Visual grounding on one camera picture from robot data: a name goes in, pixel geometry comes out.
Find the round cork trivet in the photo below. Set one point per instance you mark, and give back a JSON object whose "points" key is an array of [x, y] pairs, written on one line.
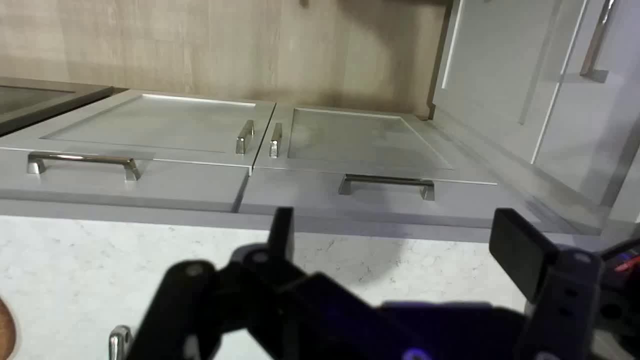
{"points": [[5, 330]]}

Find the white lower cabinet door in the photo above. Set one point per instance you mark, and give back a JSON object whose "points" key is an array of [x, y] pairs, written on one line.
{"points": [[147, 126], [361, 142], [501, 67]]}

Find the wide white drawer front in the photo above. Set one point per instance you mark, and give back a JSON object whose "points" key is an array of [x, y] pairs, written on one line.
{"points": [[580, 133]]}

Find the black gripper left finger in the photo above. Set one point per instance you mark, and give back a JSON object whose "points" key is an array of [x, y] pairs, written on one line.
{"points": [[280, 232]]}

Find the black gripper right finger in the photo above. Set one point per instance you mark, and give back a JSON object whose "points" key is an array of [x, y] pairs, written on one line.
{"points": [[522, 246]]}

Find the black kitchen range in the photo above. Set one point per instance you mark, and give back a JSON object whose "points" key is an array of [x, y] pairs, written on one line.
{"points": [[33, 101]]}

